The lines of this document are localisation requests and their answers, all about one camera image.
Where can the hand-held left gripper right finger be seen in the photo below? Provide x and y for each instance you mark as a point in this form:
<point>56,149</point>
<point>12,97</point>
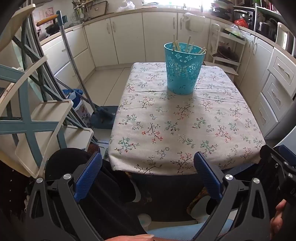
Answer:
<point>208,176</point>

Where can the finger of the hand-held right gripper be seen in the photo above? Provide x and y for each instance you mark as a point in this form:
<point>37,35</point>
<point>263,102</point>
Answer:
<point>282,149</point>

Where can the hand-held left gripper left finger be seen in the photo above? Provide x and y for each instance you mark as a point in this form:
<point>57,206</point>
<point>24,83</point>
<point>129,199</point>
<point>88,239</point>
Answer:
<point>89,176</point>

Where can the teal perforated plastic basket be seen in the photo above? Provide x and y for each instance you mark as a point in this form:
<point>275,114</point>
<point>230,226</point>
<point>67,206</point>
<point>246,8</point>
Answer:
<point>182,76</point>

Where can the bunch of chopsticks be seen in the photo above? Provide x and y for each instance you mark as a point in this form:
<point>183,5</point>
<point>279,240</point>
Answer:
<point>177,45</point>

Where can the person's right hand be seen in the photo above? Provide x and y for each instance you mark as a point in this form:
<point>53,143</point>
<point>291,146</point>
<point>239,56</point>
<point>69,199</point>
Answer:
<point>277,220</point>

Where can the person's left hand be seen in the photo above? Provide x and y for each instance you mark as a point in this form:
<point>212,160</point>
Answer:
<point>136,238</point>

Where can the white appliance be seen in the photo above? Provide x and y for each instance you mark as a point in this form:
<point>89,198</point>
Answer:
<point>289,132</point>

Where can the patterned slipper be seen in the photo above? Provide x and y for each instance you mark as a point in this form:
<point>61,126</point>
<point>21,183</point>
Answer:
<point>196,201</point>

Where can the dark blue table base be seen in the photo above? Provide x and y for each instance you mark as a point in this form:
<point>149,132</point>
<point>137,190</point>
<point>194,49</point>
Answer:
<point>166,192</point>

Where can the blue dustpan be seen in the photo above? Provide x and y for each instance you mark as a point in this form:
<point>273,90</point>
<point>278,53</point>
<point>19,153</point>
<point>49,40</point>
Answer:
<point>104,121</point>

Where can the floral tablecloth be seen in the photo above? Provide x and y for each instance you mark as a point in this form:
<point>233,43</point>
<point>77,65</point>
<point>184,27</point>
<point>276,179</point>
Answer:
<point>173,129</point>

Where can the light blue seat cushion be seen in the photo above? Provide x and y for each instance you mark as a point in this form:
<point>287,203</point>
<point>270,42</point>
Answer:
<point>175,231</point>

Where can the blue floral bag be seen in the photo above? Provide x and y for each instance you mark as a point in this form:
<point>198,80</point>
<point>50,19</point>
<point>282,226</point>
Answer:
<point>81,111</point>

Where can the white round object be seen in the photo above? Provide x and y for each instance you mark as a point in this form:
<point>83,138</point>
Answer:
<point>144,220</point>

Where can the cream and blue shelf rack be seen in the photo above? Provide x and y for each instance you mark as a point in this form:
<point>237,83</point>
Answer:
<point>49,113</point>

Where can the black dotted cloth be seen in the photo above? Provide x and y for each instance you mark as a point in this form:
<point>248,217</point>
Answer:
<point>11,190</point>

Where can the cream panelled drawer cabinet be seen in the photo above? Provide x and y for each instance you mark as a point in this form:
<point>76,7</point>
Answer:
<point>261,64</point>

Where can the small wooden stool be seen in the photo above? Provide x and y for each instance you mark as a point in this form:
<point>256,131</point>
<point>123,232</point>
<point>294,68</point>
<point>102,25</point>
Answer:
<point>222,67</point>

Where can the black wok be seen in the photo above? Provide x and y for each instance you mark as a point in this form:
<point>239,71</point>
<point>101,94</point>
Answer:
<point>227,54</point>

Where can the white electric kettle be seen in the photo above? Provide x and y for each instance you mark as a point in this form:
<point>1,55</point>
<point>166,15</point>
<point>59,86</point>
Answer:
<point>282,37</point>

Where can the white shelf cart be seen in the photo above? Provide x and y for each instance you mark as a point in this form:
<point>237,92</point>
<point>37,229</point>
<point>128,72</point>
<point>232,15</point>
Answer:
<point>231,37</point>

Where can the white dish rack with cookware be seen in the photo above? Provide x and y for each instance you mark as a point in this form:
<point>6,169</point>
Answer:
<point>266,25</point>

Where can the bag of green vegetables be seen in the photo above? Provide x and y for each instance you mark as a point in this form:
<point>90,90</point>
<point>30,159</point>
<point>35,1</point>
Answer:
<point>233,31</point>

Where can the cream flat-front drawer cabinet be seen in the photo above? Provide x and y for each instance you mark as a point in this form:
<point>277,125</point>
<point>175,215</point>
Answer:
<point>76,46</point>

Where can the red plastic bag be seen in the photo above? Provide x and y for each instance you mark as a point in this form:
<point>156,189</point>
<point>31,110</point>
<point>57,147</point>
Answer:
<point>241,23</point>

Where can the black toaster oven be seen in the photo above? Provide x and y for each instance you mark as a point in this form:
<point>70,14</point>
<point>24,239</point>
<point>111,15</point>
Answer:
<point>242,14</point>

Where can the cream cabinet with doors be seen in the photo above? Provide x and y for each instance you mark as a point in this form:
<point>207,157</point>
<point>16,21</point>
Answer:
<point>129,37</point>

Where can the stack of pots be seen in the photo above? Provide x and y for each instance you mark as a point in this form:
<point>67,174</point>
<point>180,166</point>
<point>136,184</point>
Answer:
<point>222,9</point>

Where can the white hanging bin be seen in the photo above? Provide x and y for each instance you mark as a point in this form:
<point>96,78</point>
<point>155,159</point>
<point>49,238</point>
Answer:
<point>194,23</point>

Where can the cream tray with dark rim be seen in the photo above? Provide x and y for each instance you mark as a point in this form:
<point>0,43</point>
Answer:
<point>98,9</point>

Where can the white plastic bag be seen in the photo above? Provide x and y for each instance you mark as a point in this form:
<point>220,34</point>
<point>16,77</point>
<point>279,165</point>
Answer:
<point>127,6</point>

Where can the kitchen window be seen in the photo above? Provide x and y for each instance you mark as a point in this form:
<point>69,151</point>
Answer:
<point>175,2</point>

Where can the grey metal folding frame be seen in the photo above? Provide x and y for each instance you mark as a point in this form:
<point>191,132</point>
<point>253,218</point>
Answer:
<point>60,91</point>

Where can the red and white wall stickers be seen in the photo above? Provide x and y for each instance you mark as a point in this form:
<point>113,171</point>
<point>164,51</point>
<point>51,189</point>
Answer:
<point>49,11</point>

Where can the wall utensil rack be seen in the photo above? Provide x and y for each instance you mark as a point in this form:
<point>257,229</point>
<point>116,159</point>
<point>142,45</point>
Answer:
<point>81,5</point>

